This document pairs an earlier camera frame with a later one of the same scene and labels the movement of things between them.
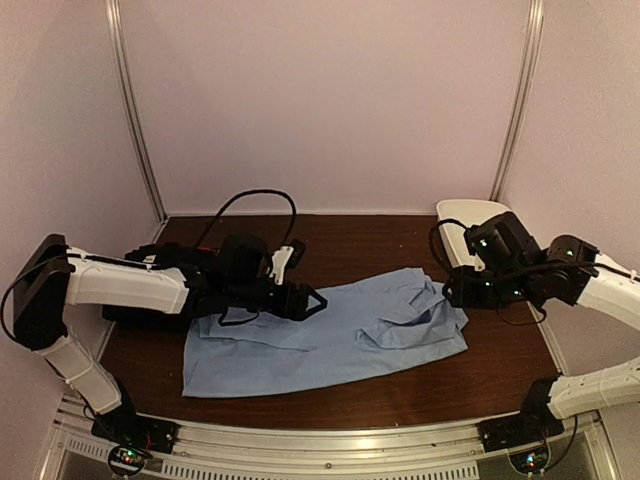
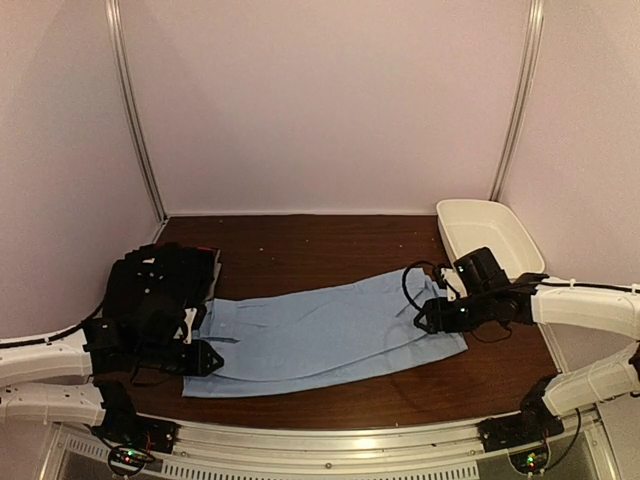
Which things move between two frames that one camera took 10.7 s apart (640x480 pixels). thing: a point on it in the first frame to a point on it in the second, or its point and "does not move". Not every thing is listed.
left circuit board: x=128 y=460 does not move
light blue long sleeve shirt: x=368 y=327 does not move
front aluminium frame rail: x=388 y=449 does not move
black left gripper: x=298 y=302 to x=205 y=368
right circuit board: x=530 y=461 does not move
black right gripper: x=463 y=294 to x=439 y=321
